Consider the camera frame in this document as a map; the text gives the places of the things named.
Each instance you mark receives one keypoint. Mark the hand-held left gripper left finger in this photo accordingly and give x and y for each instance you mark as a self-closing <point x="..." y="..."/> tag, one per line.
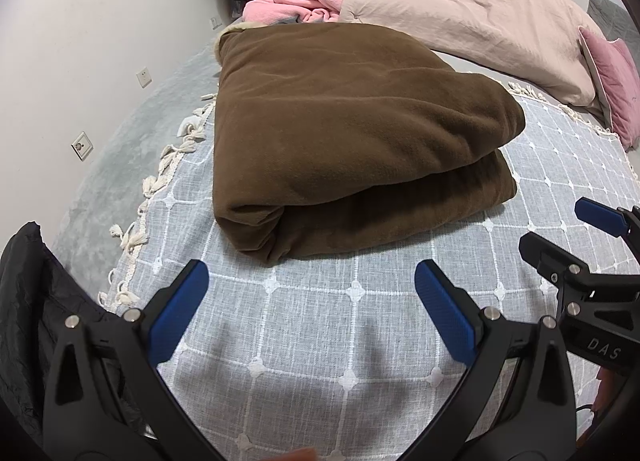
<point x="180" y="303"/>

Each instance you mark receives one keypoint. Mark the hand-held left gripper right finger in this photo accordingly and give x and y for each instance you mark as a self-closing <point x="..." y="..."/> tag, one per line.
<point x="442" y="306"/>

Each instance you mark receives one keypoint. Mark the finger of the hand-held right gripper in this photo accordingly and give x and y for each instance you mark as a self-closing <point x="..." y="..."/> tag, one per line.
<point x="600" y="216"/>
<point x="547" y="258"/>

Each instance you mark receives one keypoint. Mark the brown coat with fur collar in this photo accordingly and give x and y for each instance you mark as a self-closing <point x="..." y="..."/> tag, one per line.
<point x="350" y="131"/>

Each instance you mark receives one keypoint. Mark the person's left hand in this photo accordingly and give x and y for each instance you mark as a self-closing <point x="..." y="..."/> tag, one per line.
<point x="300" y="456"/>

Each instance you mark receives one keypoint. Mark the pale blue checked tasselled blanket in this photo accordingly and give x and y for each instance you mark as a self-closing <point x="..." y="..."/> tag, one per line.
<point x="325" y="341"/>

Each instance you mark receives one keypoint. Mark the pink velvet pillow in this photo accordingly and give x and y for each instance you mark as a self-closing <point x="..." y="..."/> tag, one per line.
<point x="620" y="81"/>

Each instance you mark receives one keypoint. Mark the black quilted jacket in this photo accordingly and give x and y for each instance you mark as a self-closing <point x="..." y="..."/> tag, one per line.
<point x="25" y="291"/>

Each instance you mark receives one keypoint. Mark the grey quilted pillow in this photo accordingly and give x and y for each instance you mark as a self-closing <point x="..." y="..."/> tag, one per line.
<point x="607" y="16"/>

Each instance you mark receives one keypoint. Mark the beige duvet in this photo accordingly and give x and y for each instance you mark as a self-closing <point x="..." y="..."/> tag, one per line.
<point x="475" y="16"/>

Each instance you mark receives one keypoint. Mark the white wall socket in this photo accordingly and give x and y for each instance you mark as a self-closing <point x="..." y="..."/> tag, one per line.
<point x="82" y="146"/>
<point x="144" y="77"/>
<point x="216" y="22"/>

